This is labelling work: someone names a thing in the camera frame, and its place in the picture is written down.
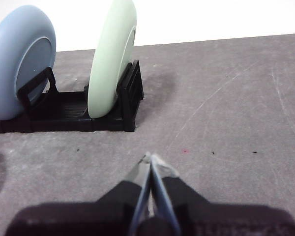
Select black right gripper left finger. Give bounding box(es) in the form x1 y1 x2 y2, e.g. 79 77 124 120
4 152 151 236

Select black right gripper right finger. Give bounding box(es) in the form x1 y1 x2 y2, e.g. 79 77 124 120
150 153 295 236

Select green round plate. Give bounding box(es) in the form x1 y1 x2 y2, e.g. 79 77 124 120
85 0 138 119

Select blue round plate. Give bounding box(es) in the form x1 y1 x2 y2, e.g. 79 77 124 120
0 4 57 121

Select black plate rack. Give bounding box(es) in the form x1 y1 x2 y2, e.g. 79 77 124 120
0 59 145 135

